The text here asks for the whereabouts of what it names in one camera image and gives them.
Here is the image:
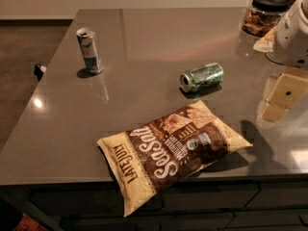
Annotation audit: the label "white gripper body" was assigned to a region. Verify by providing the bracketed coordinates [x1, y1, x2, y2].
[253, 6, 308, 67]

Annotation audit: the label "green crushed soda can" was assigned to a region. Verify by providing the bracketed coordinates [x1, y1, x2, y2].
[180, 63, 224, 92]

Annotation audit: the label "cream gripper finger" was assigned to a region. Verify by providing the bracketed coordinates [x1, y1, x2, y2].
[257, 67, 308, 122]

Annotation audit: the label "Late July chips bag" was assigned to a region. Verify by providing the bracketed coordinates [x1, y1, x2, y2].
[98, 100, 251, 216]

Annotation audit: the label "silver blue redbull can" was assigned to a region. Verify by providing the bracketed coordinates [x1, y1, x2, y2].
[76, 27, 103, 75]

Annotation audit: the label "dark cabinet drawers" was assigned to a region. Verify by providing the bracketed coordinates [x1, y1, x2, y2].
[1, 181, 308, 231]

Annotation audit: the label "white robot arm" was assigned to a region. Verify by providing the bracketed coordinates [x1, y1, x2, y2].
[253, 0, 308, 122]

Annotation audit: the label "glass jar with black lid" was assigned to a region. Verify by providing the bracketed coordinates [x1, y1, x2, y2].
[242, 0, 289, 38]

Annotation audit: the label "small black white object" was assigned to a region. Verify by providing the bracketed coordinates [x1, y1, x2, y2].
[34, 64, 47, 81]

